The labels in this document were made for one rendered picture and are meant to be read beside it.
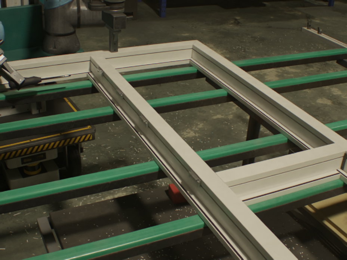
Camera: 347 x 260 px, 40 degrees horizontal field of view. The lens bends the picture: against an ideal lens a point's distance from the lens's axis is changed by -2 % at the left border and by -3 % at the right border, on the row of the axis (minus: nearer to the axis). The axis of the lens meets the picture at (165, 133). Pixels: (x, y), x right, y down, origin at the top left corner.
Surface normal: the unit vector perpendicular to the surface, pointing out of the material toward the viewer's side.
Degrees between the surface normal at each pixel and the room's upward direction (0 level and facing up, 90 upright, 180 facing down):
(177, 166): 90
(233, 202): 0
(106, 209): 0
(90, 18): 98
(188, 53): 90
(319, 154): 0
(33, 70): 90
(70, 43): 70
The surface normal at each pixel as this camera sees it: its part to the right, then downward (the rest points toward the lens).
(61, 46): 0.18, 0.17
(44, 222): 0.05, -0.87
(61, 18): 0.23, 0.49
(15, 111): 0.50, 0.45
